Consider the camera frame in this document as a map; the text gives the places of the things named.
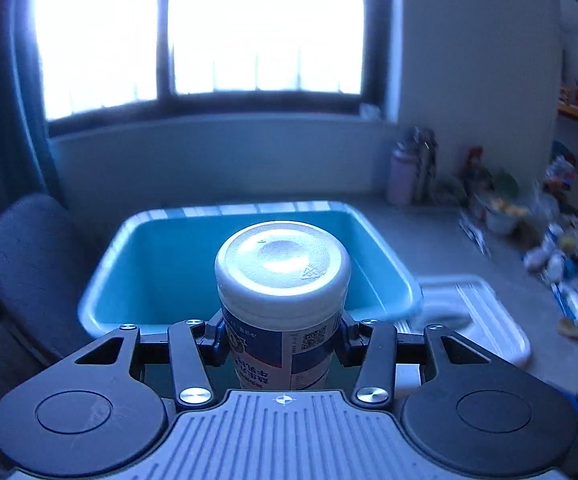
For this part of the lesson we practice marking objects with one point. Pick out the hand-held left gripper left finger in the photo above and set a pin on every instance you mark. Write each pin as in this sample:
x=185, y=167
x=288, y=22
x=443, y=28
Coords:
x=215, y=338

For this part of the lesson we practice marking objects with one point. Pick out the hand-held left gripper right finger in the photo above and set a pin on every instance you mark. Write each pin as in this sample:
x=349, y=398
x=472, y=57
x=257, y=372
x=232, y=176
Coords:
x=345, y=341

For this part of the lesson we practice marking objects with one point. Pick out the white lidded plastic jar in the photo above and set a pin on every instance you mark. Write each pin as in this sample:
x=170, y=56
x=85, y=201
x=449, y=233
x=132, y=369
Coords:
x=283, y=305

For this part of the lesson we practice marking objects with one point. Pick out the blue plastic bin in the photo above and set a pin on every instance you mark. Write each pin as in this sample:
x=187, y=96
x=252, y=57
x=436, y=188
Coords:
x=169, y=270

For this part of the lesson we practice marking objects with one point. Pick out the white plastic bin lid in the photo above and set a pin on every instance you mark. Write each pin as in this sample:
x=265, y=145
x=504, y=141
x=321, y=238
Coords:
x=474, y=315

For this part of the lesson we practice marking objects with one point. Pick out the grey desk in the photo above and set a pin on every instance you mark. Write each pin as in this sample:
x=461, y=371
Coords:
x=474, y=260

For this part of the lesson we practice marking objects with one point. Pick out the pink water bottle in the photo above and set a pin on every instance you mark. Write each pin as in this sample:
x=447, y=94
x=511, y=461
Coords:
x=402, y=175

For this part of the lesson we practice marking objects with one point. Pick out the dark grey chair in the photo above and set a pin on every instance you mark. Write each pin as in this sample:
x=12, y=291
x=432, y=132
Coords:
x=29, y=270

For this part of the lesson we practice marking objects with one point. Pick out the white bowl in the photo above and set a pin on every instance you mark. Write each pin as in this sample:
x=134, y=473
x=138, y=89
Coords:
x=503, y=220

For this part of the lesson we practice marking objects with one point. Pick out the pile of assorted small items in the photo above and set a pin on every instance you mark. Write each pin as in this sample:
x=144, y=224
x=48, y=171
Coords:
x=559, y=250

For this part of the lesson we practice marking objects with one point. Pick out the window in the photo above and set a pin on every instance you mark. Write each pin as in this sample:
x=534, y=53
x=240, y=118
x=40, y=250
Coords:
x=204, y=35

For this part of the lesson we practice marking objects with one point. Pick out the dark curtain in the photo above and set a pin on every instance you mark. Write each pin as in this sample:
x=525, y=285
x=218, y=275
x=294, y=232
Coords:
x=4, y=90

